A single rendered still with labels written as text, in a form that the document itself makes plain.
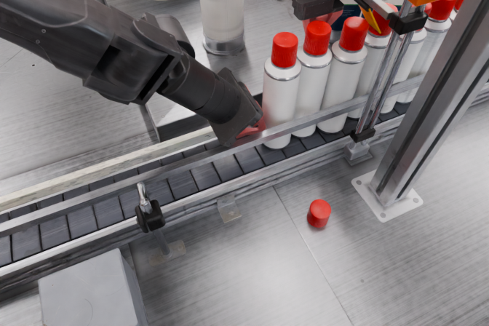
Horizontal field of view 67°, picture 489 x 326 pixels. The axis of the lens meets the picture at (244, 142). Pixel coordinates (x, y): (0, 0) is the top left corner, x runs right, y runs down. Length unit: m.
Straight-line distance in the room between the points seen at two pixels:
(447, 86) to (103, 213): 0.48
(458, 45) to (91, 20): 0.36
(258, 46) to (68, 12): 0.51
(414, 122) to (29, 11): 0.44
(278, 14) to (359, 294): 0.62
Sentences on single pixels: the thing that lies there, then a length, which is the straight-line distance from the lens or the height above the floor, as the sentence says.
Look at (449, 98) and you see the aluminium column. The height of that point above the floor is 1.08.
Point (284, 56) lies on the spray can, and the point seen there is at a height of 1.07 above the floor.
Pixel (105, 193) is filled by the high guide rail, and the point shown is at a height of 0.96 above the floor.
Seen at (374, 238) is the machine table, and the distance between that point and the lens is 0.63.
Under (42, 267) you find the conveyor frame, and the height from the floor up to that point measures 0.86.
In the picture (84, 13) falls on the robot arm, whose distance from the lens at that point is 0.37.
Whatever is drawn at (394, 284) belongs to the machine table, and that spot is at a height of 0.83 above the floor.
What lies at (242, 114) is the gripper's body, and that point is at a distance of 0.48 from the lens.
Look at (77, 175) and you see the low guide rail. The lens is 0.60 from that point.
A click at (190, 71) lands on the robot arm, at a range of 0.42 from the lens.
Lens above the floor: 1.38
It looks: 52 degrees down
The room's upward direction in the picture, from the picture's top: straight up
